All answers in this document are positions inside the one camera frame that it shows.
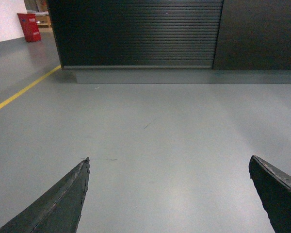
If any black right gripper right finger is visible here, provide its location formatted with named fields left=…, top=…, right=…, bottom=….
left=248, top=155, right=291, bottom=233

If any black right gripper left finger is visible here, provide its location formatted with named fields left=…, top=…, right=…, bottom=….
left=0, top=157, right=90, bottom=233

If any black checkout counter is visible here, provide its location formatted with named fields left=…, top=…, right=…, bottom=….
left=47, top=0, right=291, bottom=84

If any red box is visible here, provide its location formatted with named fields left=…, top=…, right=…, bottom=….
left=17, top=13, right=41, bottom=42

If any wooden pallet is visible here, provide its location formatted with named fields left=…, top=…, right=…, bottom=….
left=35, top=12, right=51, bottom=28

